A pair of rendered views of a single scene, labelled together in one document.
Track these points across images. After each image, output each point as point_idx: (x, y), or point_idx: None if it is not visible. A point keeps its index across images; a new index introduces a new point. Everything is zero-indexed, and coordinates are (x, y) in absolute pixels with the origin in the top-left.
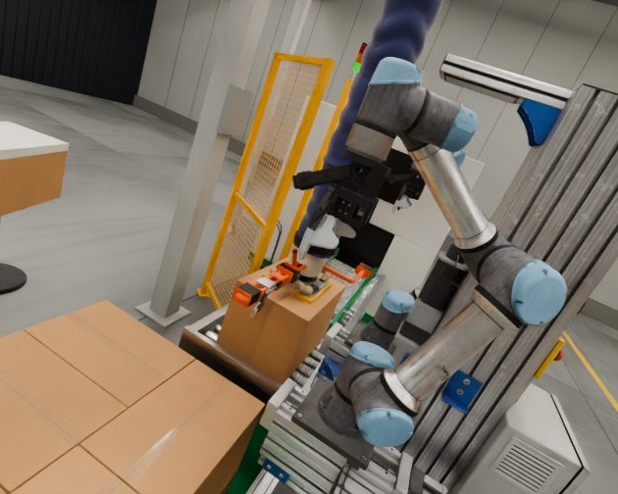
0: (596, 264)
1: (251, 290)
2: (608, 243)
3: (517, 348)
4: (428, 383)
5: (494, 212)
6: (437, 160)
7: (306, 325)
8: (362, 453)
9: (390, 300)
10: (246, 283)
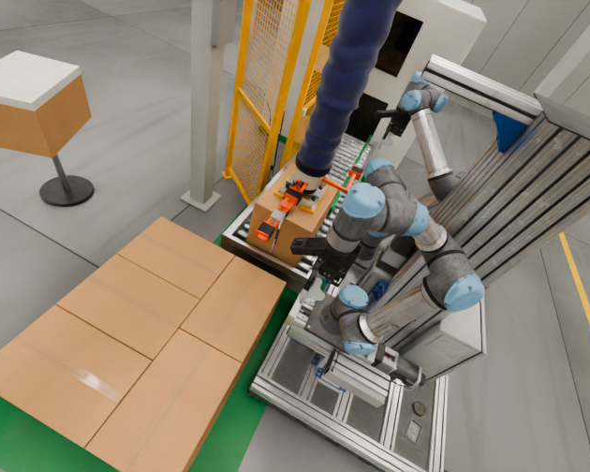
0: (521, 252)
1: (268, 229)
2: (534, 241)
3: None
4: (386, 331)
5: (459, 181)
6: None
7: (310, 234)
8: None
9: None
10: (263, 223)
